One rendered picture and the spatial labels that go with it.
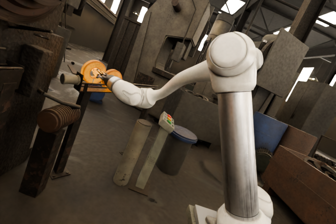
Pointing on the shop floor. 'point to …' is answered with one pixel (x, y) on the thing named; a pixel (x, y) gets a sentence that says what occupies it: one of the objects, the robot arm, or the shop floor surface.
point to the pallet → (325, 160)
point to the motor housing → (46, 147)
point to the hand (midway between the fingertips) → (95, 69)
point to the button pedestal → (136, 186)
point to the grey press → (275, 67)
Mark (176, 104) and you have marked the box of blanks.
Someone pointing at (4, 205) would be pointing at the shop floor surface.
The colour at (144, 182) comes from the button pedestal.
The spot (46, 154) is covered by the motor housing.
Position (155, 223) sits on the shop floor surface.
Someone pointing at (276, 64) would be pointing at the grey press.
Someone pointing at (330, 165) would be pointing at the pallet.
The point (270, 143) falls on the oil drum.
